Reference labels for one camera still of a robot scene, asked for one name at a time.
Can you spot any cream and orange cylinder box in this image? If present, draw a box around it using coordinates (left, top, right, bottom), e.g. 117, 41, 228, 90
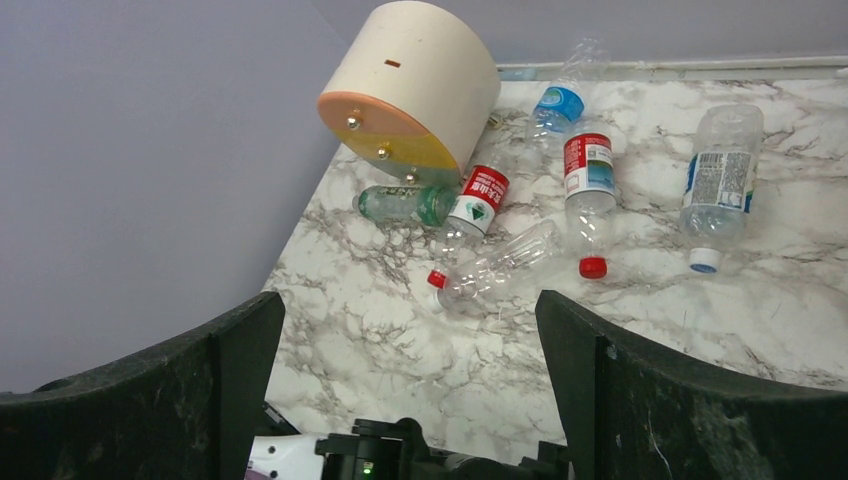
317, 1, 501, 187

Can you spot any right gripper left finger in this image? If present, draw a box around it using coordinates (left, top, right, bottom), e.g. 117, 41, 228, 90
1, 292, 285, 479

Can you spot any green tinted plastic bottle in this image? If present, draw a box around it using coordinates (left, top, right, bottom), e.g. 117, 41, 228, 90
352, 185, 457, 227

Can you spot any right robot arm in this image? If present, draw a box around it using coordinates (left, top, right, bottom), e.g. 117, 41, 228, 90
1, 290, 847, 479

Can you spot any clear bottle red cap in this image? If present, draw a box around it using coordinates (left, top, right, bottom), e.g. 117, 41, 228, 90
424, 220, 564, 316

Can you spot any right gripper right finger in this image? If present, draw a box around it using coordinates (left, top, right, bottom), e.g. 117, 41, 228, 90
535, 290, 847, 479

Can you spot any red label clear bottle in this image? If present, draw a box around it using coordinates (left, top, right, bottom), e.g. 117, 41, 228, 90
563, 119, 617, 280

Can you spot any blue label water bottle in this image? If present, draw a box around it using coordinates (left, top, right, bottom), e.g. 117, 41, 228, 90
525, 38, 610, 155

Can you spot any red white label bottle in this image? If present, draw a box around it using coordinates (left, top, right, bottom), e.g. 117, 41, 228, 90
427, 150, 516, 289

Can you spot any clear bottle blue white label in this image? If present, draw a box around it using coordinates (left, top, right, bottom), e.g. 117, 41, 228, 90
678, 104, 764, 274

